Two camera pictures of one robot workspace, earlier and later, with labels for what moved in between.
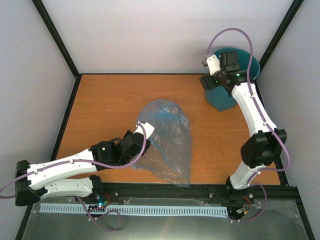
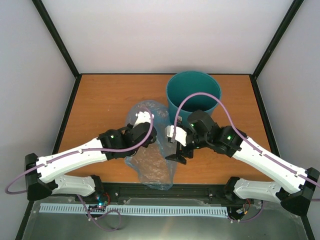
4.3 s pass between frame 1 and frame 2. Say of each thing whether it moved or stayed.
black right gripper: moved
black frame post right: stayed
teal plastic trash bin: moved
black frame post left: stayed
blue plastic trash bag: moved
